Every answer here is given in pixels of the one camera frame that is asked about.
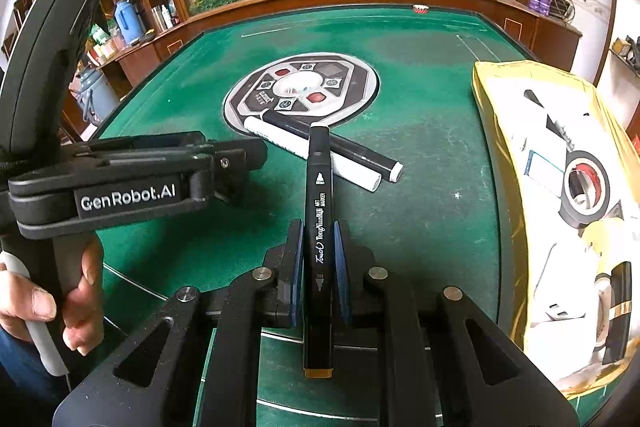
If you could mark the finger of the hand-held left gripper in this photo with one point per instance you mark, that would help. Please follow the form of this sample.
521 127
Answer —
240 162

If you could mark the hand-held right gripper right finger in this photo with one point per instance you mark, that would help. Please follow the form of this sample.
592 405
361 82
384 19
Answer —
342 272

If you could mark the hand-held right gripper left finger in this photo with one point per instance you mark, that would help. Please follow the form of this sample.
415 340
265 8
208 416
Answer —
296 272

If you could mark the black marker orange end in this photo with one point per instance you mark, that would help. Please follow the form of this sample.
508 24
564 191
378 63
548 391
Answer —
319 207

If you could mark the white marker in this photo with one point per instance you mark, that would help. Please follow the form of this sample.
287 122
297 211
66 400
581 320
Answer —
350 168

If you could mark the black marker pale ends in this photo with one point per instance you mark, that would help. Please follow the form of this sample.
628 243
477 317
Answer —
370 158

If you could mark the white foam box yellow tape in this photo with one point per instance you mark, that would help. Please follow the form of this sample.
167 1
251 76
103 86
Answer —
515 257

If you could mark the person's left hand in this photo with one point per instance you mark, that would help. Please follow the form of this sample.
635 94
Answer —
90 307

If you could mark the grey blue bucket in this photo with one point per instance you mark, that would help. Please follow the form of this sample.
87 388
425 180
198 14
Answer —
97 97

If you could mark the round table control panel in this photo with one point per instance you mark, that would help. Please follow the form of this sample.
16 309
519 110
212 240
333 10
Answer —
300 82

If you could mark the blue thermos jug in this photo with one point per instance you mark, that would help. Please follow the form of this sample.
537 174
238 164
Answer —
129 19

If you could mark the steel tumbler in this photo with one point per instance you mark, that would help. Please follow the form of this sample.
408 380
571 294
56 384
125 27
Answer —
158 17

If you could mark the brown wooden partition counter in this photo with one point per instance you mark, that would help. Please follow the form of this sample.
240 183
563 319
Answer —
350 2

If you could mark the person's leg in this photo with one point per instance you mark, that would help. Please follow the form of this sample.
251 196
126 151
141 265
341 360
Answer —
20 367

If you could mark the black tape roll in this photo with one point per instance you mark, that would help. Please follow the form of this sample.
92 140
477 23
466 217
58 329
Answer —
600 167

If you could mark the black cylinder gold band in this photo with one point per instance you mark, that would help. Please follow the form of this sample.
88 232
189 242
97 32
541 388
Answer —
619 307

